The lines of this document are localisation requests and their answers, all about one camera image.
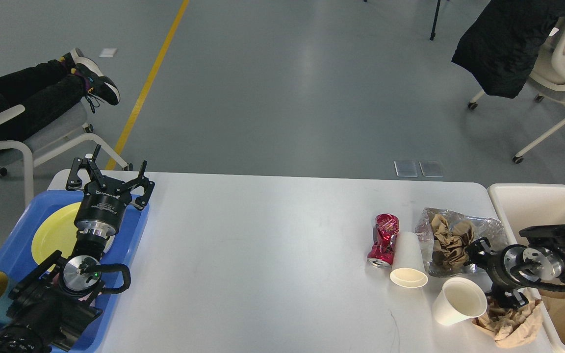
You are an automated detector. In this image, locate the grey office chair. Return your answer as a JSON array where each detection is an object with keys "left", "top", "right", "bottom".
[{"left": 0, "top": 103, "right": 133, "bottom": 205}]

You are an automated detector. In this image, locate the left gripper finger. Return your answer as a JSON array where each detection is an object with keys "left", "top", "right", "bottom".
[
  {"left": 123, "top": 160, "right": 155, "bottom": 211},
  {"left": 65, "top": 145, "right": 103, "bottom": 193}
]

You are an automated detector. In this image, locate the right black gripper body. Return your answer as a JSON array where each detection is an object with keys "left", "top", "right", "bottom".
[{"left": 484, "top": 244, "right": 526, "bottom": 294}]

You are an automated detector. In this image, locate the white paper cup lying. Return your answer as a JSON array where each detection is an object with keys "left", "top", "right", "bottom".
[{"left": 390, "top": 231, "right": 428, "bottom": 288}]

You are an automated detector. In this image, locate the pale green plate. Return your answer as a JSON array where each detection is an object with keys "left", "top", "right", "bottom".
[{"left": 103, "top": 233, "right": 116, "bottom": 254}]

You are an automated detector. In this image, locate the black jacket on chair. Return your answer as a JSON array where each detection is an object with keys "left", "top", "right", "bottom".
[{"left": 451, "top": 0, "right": 565, "bottom": 99}]

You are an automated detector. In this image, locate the crumpled brown paper ball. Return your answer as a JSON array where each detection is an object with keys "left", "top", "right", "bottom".
[{"left": 471, "top": 297, "right": 544, "bottom": 349}]

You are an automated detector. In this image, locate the white plastic bin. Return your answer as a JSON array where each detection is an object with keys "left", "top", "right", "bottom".
[{"left": 488, "top": 183, "right": 565, "bottom": 352}]

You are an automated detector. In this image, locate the white paper cup upright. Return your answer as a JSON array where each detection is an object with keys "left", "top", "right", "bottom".
[{"left": 432, "top": 277, "right": 488, "bottom": 326}]

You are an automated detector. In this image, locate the red crumpled snack wrapper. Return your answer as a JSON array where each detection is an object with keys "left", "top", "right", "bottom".
[{"left": 367, "top": 214, "right": 400, "bottom": 268}]

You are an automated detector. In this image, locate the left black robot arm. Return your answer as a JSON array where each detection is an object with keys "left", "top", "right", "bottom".
[{"left": 0, "top": 147, "right": 155, "bottom": 353}]

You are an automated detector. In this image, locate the black stand leg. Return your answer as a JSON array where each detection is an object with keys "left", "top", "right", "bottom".
[{"left": 430, "top": 0, "right": 442, "bottom": 42}]

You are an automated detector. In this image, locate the person in black clothes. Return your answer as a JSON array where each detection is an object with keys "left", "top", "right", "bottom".
[{"left": 0, "top": 48, "right": 120, "bottom": 142}]

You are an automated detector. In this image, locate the left floor plate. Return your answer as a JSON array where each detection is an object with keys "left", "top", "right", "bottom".
[{"left": 394, "top": 160, "right": 419, "bottom": 178}]

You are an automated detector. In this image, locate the right floor plate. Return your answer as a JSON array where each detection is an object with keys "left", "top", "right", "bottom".
[{"left": 419, "top": 161, "right": 444, "bottom": 178}]

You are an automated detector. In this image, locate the floor plate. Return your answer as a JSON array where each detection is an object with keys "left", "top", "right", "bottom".
[
  {"left": 419, "top": 161, "right": 444, "bottom": 178},
  {"left": 394, "top": 160, "right": 419, "bottom": 178}
]

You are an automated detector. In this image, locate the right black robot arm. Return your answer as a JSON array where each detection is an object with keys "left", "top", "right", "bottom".
[{"left": 465, "top": 224, "right": 565, "bottom": 310}]

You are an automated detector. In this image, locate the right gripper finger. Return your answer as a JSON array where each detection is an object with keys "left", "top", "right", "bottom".
[
  {"left": 490, "top": 287, "right": 529, "bottom": 310},
  {"left": 464, "top": 237, "right": 494, "bottom": 271}
]

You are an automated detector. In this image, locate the clear bag with brown paper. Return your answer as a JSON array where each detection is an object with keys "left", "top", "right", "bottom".
[{"left": 415, "top": 208, "right": 509, "bottom": 277}]

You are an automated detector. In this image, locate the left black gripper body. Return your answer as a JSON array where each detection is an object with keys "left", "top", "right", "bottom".
[{"left": 74, "top": 187, "right": 132, "bottom": 240}]

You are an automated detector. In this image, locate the yellow plastic plate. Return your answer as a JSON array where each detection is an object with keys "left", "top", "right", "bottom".
[{"left": 31, "top": 202, "right": 81, "bottom": 264}]

